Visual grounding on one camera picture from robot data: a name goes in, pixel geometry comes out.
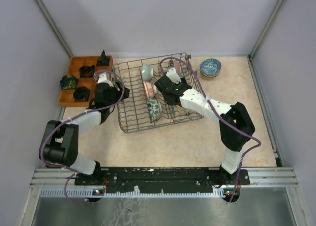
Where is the cream leaf patterned bowl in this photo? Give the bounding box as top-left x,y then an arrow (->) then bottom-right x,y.
200,72 -> 219,76

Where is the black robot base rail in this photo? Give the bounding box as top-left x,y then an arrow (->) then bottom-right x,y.
75,167 -> 250,201

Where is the wooden compartment tray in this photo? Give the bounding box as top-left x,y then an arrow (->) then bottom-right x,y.
59,55 -> 113,107

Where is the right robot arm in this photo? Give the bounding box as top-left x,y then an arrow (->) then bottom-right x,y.
155,68 -> 260,184

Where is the grey wire dish rack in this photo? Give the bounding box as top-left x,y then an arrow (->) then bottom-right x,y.
113,52 -> 203,133

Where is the pale green grid bowl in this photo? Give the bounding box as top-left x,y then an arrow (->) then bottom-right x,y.
142,63 -> 154,82

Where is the blue lattice patterned bowl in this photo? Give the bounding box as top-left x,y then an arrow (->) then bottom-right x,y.
199,58 -> 222,74

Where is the pink patterned bowl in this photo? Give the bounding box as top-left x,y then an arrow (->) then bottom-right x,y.
169,59 -> 181,75

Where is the aluminium frame rail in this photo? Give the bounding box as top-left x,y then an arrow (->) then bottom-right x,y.
247,167 -> 298,187

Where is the green leaf patterned bowl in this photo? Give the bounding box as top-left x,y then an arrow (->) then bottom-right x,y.
147,98 -> 162,121

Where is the orange white patterned bowl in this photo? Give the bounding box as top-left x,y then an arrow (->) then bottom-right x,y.
143,81 -> 157,98

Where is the yellow blue patterned bowl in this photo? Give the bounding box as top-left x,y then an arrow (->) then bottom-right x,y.
176,105 -> 190,116

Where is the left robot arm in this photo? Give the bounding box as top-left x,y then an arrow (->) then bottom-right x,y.
39,70 -> 129,185

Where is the dark speckled bowl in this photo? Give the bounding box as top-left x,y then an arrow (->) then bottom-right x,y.
201,75 -> 217,80

